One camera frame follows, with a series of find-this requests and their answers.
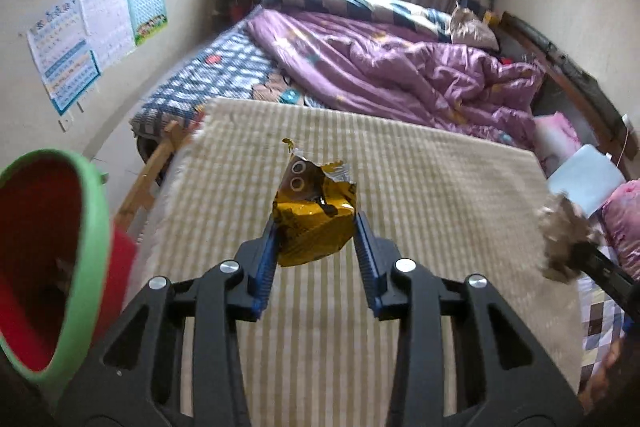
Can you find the small yellow box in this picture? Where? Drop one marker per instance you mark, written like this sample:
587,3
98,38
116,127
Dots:
492,18

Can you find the beige crumpled bag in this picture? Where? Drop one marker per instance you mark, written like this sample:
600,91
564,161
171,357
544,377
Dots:
472,29

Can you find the purple quilt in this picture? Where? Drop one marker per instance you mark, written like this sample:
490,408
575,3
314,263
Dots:
375,67

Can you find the dark wooden headboard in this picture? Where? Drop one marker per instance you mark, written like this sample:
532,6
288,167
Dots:
565,67

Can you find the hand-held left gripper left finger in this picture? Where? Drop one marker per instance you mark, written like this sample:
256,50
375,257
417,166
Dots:
262,272

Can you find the brown paper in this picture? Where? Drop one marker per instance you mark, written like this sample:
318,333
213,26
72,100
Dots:
565,232

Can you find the white chart wall poster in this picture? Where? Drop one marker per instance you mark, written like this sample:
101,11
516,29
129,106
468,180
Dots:
107,22

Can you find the blue bordered wall poster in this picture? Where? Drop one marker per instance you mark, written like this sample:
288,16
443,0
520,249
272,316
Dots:
65,57

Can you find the teal chart wall poster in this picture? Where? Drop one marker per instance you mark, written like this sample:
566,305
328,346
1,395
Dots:
145,2

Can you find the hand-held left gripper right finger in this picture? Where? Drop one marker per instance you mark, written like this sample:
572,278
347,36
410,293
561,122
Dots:
370,267

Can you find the red bin with green rim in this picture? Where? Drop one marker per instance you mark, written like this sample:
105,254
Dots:
30,257

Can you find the pink floral pillow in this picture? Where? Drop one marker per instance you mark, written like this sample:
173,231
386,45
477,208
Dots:
625,217

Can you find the beige checked woven mat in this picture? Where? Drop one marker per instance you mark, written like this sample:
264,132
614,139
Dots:
425,187

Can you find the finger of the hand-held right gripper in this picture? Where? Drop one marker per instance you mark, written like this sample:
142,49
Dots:
605,269

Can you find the yellow snack packet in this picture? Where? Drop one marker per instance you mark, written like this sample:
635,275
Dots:
310,227

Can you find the light blue pillow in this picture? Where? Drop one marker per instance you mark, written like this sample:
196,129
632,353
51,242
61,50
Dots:
585,177

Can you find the blue plaid bedsheet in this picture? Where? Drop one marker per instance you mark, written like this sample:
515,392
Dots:
210,77

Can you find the person's right hand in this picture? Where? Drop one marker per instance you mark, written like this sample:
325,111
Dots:
607,374

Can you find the brown white checked sheet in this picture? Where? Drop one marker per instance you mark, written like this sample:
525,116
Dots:
600,322

